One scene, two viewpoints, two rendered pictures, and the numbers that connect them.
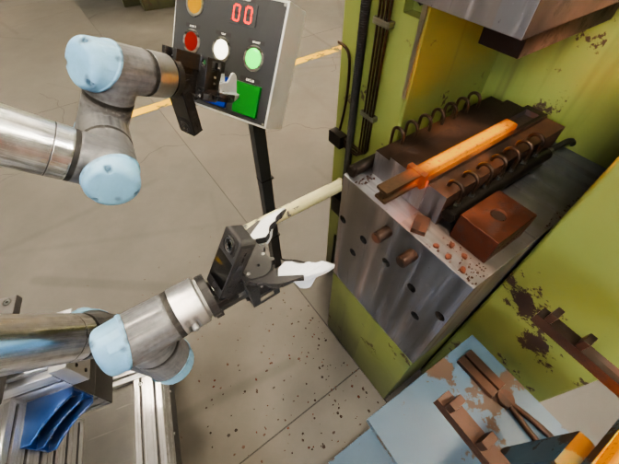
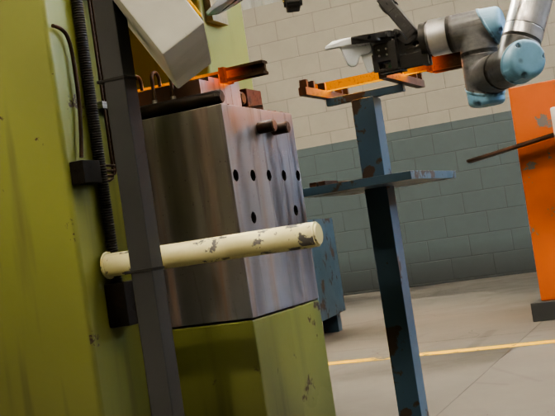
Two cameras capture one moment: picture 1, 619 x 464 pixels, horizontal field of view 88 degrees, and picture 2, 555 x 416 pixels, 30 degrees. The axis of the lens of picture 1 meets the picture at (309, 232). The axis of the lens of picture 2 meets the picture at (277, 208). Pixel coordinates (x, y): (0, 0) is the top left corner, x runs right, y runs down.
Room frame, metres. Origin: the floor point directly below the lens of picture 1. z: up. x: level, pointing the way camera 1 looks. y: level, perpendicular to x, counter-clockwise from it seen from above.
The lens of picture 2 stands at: (1.65, 1.75, 0.62)
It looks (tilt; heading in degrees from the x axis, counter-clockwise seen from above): 2 degrees up; 238
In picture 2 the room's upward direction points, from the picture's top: 8 degrees counter-clockwise
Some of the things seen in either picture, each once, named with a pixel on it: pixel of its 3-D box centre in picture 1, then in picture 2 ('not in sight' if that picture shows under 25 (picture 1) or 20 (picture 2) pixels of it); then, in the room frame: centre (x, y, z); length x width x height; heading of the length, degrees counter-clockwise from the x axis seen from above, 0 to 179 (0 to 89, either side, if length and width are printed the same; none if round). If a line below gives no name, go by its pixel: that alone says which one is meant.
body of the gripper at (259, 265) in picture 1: (239, 280); (400, 49); (0.27, 0.11, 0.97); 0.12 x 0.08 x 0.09; 125
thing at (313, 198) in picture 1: (290, 209); (208, 250); (0.75, 0.06, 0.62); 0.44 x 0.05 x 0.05; 125
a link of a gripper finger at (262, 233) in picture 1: (269, 231); (349, 53); (0.37, 0.07, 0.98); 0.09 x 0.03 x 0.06; 161
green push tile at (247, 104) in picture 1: (247, 99); not in sight; (0.77, 0.16, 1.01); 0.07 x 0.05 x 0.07; 60
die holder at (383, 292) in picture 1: (450, 230); (163, 225); (0.60, -0.42, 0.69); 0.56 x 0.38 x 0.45; 125
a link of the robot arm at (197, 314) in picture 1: (192, 306); (438, 37); (0.22, 0.18, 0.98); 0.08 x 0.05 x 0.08; 35
